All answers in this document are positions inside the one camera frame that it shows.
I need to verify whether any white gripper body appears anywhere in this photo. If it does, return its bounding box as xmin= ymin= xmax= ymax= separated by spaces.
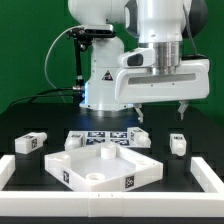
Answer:
xmin=114 ymin=48 xmax=210 ymax=104

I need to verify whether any white square tabletop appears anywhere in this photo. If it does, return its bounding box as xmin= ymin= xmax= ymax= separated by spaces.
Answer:
xmin=45 ymin=142 xmax=163 ymax=192

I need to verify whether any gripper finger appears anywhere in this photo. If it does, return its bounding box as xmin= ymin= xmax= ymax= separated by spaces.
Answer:
xmin=134 ymin=104 xmax=144 ymax=123
xmin=178 ymin=100 xmax=189 ymax=120

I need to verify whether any white U-shaped fence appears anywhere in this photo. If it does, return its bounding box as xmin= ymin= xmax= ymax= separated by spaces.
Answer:
xmin=0 ymin=155 xmax=224 ymax=217

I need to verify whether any white camera cable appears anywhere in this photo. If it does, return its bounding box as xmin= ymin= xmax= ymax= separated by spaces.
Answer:
xmin=44 ymin=25 xmax=84 ymax=103

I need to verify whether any fiducial marker sheet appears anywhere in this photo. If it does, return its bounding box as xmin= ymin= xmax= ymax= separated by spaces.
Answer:
xmin=65 ymin=130 xmax=148 ymax=149

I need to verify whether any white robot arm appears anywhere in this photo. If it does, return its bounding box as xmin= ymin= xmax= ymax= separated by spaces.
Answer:
xmin=68 ymin=0 xmax=210 ymax=115

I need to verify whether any black camera on stand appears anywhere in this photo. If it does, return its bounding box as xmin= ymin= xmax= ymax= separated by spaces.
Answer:
xmin=66 ymin=25 xmax=116 ymax=89

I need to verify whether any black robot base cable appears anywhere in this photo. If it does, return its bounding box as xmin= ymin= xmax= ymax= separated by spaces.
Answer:
xmin=7 ymin=85 xmax=84 ymax=110

